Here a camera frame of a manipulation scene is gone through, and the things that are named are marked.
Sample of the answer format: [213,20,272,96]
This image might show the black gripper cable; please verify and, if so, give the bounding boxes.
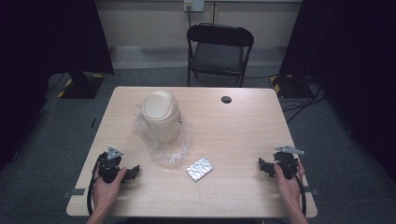
[293,172,308,217]
[86,152,106,217]

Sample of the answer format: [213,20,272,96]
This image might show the person's right hand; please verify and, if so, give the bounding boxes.
[273,160,306,208]

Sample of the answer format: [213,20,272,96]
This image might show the black curtain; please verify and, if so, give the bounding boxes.
[277,0,396,185]
[0,0,115,171]

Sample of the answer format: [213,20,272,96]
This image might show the person's left hand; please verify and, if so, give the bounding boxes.
[92,166,128,213]

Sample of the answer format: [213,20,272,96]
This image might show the dark tape strip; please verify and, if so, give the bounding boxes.
[62,188,86,199]
[303,186,320,197]

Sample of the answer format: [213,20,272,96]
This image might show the black stand base striped tape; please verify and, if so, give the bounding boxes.
[269,74,313,100]
[57,71,106,100]

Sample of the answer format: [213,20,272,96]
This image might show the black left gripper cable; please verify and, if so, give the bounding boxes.
[86,152,106,217]

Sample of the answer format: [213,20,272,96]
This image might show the black floor cables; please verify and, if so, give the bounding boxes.
[280,77,327,124]

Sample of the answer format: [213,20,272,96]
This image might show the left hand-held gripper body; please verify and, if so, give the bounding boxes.
[93,147,124,184]

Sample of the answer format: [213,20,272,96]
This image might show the beige swing-lid trash bin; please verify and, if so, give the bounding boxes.
[141,90,182,145]

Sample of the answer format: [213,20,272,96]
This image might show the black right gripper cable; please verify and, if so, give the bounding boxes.
[293,172,308,217]

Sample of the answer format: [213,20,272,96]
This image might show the black folding chair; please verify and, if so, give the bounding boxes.
[186,22,255,89]

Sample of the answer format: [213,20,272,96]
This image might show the silver foil packet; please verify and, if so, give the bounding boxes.
[185,156,215,183]

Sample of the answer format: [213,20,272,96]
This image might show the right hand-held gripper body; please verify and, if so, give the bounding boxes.
[273,145,305,181]

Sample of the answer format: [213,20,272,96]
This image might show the clear plastic bag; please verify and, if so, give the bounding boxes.
[133,104,191,166]

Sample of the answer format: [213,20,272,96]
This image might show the white wall outlet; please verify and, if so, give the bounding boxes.
[183,0,205,13]

